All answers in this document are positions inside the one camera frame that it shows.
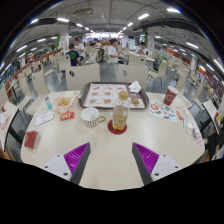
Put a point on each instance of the red paper cup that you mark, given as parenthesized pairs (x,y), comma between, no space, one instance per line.
(170,96)

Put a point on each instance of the ceiling lights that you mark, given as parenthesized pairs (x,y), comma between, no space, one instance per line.
(143,16)

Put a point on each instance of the clear bag of fried food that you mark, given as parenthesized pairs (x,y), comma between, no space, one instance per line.
(65,101)

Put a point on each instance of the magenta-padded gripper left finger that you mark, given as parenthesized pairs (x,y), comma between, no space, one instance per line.
(76,158)

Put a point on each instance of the white paper card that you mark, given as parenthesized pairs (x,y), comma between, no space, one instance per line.
(44,118)

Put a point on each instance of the ceiling air conditioner unit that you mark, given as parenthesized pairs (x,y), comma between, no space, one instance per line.
(83,12)

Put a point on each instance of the dark brown food tray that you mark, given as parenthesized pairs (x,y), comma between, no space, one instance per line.
(81,96)

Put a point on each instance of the small clear teal bottle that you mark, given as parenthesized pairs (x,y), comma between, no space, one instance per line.
(48,104)

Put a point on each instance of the person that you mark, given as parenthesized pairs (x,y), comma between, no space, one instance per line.
(80,48)
(72,56)
(113,51)
(96,42)
(143,50)

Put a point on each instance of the clear bottle with yellow cap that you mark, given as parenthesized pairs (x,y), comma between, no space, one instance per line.
(120,115)

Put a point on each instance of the flat round red coaster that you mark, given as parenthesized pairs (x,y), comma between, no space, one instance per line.
(111,130)

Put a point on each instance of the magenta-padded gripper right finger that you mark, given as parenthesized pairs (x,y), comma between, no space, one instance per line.
(146,158)

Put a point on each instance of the group of beige chairs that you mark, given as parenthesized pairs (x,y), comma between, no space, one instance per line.
(40,83)

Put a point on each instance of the beige chair with round hole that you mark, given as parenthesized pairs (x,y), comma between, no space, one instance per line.
(85,78)
(135,75)

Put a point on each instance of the crumpled white napkin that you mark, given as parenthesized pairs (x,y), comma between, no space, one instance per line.
(135,87)

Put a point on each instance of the red folded pouch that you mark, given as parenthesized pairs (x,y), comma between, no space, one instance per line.
(30,140)

